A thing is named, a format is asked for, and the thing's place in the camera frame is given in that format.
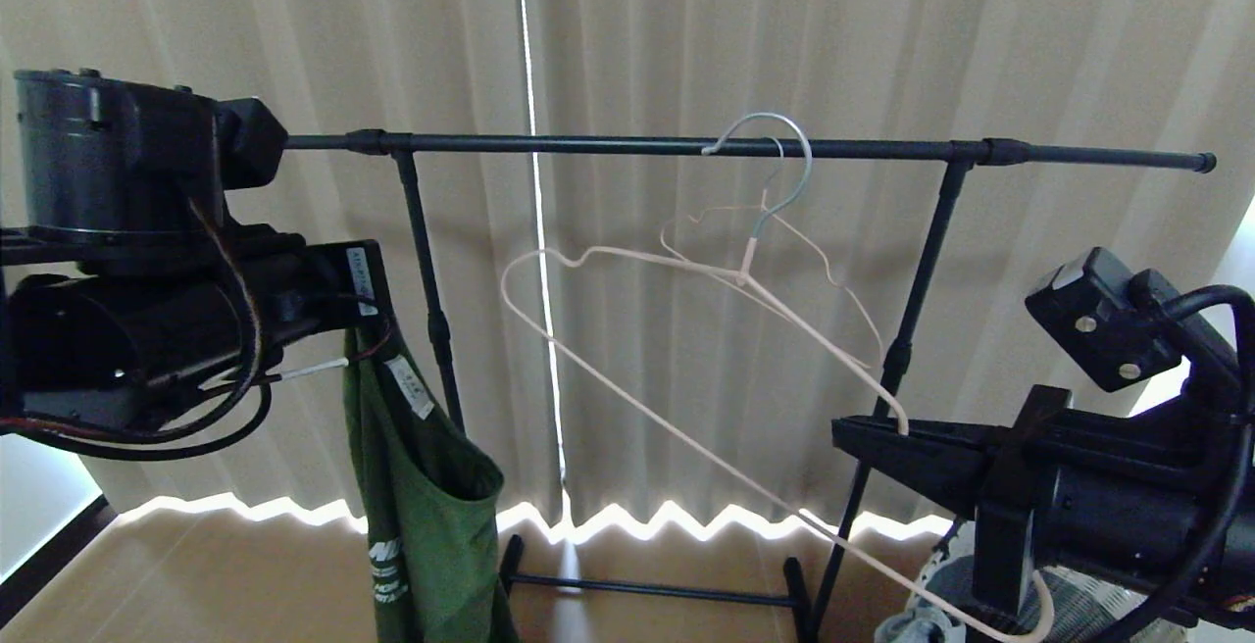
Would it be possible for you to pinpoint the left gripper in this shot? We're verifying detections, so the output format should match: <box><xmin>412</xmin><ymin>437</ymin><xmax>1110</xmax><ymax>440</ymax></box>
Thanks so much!
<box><xmin>5</xmin><ymin>239</ymin><xmax>395</xmax><ymax>433</ymax></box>

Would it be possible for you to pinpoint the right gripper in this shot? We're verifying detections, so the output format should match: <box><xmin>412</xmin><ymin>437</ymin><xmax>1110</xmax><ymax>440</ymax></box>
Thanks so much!
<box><xmin>831</xmin><ymin>385</ymin><xmax>1255</xmax><ymax>617</ymax></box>

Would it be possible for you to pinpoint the green short-sleeved shirt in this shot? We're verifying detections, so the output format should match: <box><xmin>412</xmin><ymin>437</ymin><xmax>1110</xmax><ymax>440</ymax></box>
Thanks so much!
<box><xmin>341</xmin><ymin>324</ymin><xmax>521</xmax><ymax>643</ymax></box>

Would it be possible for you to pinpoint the pink clothes hanger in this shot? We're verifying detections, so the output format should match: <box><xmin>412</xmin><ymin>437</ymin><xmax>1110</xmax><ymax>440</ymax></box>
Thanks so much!
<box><xmin>660</xmin><ymin>136</ymin><xmax>885</xmax><ymax>371</ymax></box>
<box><xmin>500</xmin><ymin>112</ymin><xmax>1055</xmax><ymax>643</ymax></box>

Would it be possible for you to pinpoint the white laundry basket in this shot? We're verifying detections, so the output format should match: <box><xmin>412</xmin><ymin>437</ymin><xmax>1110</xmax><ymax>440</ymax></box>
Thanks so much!
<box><xmin>902</xmin><ymin>525</ymin><xmax>1168</xmax><ymax>643</ymax></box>

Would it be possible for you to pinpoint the black clothes rack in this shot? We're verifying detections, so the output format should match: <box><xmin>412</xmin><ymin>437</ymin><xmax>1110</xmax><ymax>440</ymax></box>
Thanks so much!
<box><xmin>284</xmin><ymin>128</ymin><xmax>1217</xmax><ymax>643</ymax></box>

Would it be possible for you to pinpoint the pale grey garment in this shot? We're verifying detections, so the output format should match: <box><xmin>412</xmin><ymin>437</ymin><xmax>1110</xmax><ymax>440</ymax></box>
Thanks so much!
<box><xmin>873</xmin><ymin>599</ymin><xmax>967</xmax><ymax>643</ymax></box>

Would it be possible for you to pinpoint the beige curtain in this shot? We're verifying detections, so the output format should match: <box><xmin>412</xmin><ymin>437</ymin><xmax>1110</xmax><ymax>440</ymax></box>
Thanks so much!
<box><xmin>0</xmin><ymin>0</ymin><xmax>1255</xmax><ymax>538</ymax></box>

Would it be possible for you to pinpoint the black cable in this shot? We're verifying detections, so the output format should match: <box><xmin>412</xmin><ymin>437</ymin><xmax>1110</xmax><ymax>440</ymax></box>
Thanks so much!
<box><xmin>15</xmin><ymin>383</ymin><xmax>274</xmax><ymax>461</ymax></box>
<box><xmin>1113</xmin><ymin>285</ymin><xmax>1255</xmax><ymax>643</ymax></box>

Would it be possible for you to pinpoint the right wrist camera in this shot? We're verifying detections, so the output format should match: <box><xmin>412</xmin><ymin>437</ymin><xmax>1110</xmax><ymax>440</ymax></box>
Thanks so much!
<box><xmin>1025</xmin><ymin>246</ymin><xmax>1241</xmax><ymax>419</ymax></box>

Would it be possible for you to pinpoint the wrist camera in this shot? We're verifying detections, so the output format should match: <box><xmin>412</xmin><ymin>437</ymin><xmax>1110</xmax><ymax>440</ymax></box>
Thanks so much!
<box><xmin>1025</xmin><ymin>246</ymin><xmax>1241</xmax><ymax>419</ymax></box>
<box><xmin>218</xmin><ymin>97</ymin><xmax>290</xmax><ymax>191</ymax></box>

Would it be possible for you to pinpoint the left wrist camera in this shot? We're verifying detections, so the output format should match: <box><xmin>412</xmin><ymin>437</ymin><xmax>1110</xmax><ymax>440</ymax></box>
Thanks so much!
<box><xmin>218</xmin><ymin>97</ymin><xmax>290</xmax><ymax>191</ymax></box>

